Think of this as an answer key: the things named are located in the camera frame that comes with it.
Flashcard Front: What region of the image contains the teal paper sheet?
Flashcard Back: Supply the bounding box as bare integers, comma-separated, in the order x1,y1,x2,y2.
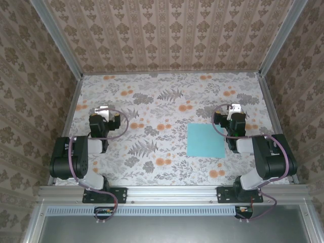
186,123,226,159

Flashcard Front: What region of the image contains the floral table mat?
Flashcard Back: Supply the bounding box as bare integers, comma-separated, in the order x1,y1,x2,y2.
54,72,292,187

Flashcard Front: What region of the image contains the small circuit board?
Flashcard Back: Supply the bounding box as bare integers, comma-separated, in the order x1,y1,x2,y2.
235,202,254,218
95,207,114,219

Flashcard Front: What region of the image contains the grey metal panel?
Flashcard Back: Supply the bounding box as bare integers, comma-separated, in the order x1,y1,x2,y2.
37,214,313,243

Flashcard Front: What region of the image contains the aluminium table side rail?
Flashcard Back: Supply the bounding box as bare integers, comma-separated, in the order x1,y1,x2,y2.
257,73,300,184
48,75,84,185

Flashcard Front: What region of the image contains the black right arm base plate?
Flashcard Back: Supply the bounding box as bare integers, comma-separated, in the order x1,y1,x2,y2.
217,186,264,204

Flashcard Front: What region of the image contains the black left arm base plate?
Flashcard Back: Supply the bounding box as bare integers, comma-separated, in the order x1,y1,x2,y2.
83,186,128,204

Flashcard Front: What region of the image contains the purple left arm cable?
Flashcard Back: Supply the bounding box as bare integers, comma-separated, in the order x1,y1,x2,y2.
67,108,130,223

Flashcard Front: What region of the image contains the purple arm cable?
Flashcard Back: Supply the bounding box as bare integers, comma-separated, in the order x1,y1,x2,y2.
67,108,130,223
211,103,291,223

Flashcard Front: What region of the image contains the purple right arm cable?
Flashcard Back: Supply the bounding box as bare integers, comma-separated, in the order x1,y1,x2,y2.
211,103,291,223

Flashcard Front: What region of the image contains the aluminium corner post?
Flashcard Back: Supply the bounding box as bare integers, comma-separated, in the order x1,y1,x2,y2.
30,0,84,78
258,0,308,76

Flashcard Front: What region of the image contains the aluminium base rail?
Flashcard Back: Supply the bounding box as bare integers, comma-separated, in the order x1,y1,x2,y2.
37,184,311,204

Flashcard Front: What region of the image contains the grey slotted cable duct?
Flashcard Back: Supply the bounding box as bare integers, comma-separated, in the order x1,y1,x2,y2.
47,205,240,216

